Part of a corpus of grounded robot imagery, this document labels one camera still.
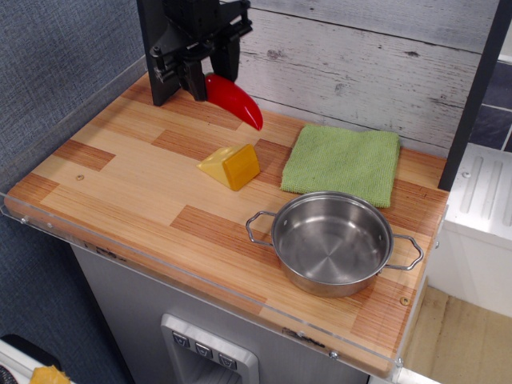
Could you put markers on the stainless steel pot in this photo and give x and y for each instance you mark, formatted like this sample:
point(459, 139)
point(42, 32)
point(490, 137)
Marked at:
point(332, 244)

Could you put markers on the yellow toy cheese wedge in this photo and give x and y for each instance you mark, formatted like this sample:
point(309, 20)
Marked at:
point(233, 166)

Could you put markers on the green folded cloth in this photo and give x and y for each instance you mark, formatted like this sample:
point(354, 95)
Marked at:
point(326, 158)

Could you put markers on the red toy chili pepper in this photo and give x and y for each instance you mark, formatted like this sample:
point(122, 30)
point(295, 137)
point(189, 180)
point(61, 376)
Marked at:
point(230, 97)

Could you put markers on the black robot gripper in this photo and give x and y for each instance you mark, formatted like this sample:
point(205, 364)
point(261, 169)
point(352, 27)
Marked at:
point(198, 30)

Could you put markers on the dark grey post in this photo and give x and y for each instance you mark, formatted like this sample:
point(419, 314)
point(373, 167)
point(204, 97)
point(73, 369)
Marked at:
point(487, 63)
point(153, 25)

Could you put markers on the silver dispenser button panel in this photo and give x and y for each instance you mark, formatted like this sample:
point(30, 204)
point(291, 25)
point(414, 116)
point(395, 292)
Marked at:
point(204, 352)

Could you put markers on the dark grey right post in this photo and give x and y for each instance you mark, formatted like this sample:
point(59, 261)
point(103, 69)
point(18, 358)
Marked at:
point(487, 63)

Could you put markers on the dark grey left post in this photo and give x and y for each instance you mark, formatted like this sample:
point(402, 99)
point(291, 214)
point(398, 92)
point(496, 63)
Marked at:
point(153, 25)

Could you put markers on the grey toy fridge cabinet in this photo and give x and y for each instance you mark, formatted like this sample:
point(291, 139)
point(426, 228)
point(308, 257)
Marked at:
point(134, 305)

